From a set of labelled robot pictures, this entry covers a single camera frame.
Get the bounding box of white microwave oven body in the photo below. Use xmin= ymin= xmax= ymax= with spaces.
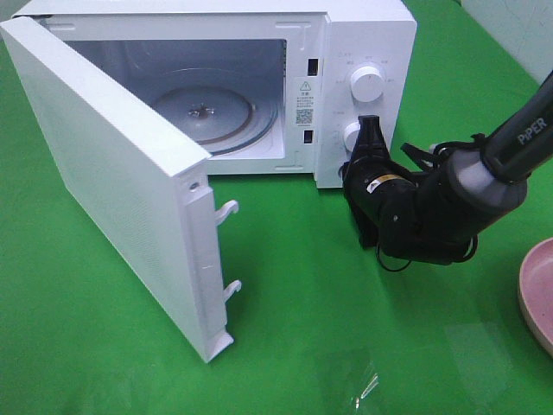
xmin=10 ymin=1 xmax=416 ymax=188

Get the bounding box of pink round plate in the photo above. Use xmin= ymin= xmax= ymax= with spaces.
xmin=518 ymin=238 xmax=552 ymax=356

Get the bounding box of white warning label sticker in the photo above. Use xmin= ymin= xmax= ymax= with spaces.
xmin=292 ymin=77 xmax=317 ymax=127

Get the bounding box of lower white microwave knob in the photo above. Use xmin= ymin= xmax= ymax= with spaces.
xmin=343 ymin=121 xmax=360 ymax=153

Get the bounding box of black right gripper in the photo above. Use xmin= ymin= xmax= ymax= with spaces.
xmin=343 ymin=115 xmax=432 ymax=249

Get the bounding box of glass microwave turntable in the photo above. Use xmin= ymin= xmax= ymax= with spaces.
xmin=152 ymin=68 xmax=283 ymax=156

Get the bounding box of white microwave knob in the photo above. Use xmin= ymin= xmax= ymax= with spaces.
xmin=350 ymin=63 xmax=385 ymax=103
xmin=343 ymin=121 xmax=360 ymax=153

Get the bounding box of upper white microwave knob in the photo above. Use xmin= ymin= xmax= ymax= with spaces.
xmin=350 ymin=63 xmax=385 ymax=103

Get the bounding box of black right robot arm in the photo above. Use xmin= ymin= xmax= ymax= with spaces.
xmin=341 ymin=77 xmax=552 ymax=265

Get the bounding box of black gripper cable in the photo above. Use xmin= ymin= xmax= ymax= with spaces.
xmin=374 ymin=144 xmax=480 ymax=273

